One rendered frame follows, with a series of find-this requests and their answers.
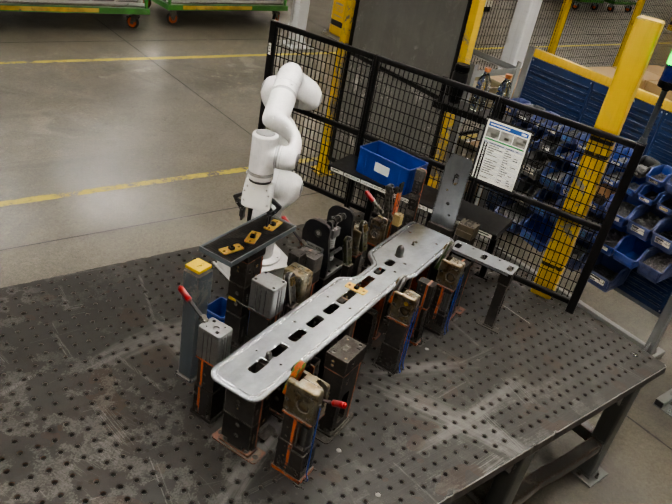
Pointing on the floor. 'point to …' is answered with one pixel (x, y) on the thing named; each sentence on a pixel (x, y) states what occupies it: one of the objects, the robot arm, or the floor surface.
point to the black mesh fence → (443, 159)
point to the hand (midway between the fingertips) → (255, 219)
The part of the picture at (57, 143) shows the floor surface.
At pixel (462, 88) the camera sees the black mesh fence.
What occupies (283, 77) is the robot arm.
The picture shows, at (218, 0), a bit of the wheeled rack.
